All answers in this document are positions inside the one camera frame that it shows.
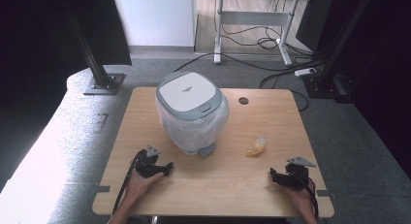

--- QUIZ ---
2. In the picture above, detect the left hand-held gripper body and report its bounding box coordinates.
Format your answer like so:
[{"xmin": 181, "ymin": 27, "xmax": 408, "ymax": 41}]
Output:
[{"xmin": 134, "ymin": 144, "xmax": 163, "ymax": 178}]

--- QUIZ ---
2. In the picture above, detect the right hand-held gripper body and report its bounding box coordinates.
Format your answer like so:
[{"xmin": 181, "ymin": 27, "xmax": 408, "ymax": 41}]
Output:
[{"xmin": 283, "ymin": 156, "xmax": 317, "ymax": 190}]

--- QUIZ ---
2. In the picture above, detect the yellow banana peel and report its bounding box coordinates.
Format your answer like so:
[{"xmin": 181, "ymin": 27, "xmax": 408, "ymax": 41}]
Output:
[{"xmin": 244, "ymin": 136, "xmax": 269, "ymax": 158}]

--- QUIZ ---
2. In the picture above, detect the white pedal trash can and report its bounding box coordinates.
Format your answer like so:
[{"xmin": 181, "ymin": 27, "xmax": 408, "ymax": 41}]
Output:
[{"xmin": 155, "ymin": 71, "xmax": 231, "ymax": 158}]

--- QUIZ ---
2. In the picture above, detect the person's left hand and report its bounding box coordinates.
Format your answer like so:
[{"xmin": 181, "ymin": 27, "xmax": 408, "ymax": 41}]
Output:
[{"xmin": 124, "ymin": 172, "xmax": 165, "ymax": 203}]

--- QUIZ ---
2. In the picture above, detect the gray tape strip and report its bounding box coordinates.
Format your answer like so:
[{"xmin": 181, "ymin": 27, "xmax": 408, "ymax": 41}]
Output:
[
  {"xmin": 315, "ymin": 189, "xmax": 337, "ymax": 200},
  {"xmin": 88, "ymin": 184, "xmax": 111, "ymax": 194}
]

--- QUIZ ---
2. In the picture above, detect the translucent trash bag blue edge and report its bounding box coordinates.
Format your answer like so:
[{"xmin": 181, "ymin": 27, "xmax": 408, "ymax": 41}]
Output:
[{"xmin": 155, "ymin": 95, "xmax": 231, "ymax": 154}]

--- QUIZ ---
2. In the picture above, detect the white power strip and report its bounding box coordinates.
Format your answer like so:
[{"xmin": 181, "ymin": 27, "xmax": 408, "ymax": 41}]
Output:
[{"xmin": 294, "ymin": 67, "xmax": 318, "ymax": 79}]

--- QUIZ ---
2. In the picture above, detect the black metal stand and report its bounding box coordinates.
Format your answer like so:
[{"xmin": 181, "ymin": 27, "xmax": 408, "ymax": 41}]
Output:
[
  {"xmin": 62, "ymin": 0, "xmax": 126, "ymax": 96},
  {"xmin": 303, "ymin": 0, "xmax": 377, "ymax": 104}
]

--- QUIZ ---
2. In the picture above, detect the black curtain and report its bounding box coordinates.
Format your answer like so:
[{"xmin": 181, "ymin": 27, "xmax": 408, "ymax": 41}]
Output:
[
  {"xmin": 0, "ymin": 0, "xmax": 133, "ymax": 189},
  {"xmin": 295, "ymin": 0, "xmax": 411, "ymax": 172}
]

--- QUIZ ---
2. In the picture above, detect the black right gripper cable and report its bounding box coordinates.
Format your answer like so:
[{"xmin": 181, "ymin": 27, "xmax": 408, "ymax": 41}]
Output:
[{"xmin": 301, "ymin": 175, "xmax": 320, "ymax": 222}]

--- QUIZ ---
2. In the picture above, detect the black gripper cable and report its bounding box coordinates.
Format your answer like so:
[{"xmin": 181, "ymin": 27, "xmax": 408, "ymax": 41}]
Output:
[
  {"xmin": 301, "ymin": 175, "xmax": 320, "ymax": 222},
  {"xmin": 111, "ymin": 149, "xmax": 144, "ymax": 216}
]

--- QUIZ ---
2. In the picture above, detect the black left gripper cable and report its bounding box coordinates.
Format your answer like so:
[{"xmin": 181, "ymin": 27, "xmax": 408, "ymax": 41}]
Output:
[{"xmin": 111, "ymin": 149, "xmax": 144, "ymax": 216}]

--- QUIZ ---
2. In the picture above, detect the looped black floor cable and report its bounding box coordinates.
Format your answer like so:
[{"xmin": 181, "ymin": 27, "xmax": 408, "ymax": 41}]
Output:
[{"xmin": 258, "ymin": 70, "xmax": 310, "ymax": 112}]

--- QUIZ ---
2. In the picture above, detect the long black floor cable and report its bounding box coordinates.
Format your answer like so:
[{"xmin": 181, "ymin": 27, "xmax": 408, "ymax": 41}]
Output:
[{"xmin": 173, "ymin": 51, "xmax": 311, "ymax": 73}]

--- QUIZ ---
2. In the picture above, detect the tangle of black cables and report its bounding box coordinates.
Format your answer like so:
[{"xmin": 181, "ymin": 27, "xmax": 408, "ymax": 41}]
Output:
[{"xmin": 221, "ymin": 21, "xmax": 294, "ymax": 51}]

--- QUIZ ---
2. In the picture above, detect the white standing desk frame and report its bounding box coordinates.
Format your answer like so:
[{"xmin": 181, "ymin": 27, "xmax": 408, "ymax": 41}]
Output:
[{"xmin": 207, "ymin": 0, "xmax": 334, "ymax": 67}]

